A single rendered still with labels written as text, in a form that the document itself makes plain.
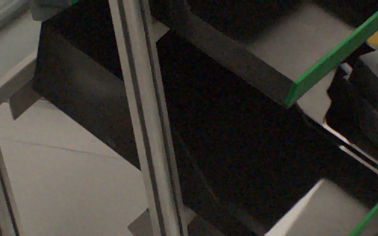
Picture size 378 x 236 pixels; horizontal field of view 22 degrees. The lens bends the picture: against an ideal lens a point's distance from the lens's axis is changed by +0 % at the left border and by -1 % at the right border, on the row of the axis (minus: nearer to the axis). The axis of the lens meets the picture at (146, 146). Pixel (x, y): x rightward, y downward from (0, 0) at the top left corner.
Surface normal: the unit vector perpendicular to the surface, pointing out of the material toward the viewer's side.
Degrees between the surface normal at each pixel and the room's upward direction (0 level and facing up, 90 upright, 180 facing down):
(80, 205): 0
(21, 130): 0
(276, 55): 25
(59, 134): 0
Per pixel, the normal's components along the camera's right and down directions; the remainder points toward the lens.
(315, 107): 0.18, -0.66
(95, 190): -0.16, -0.84
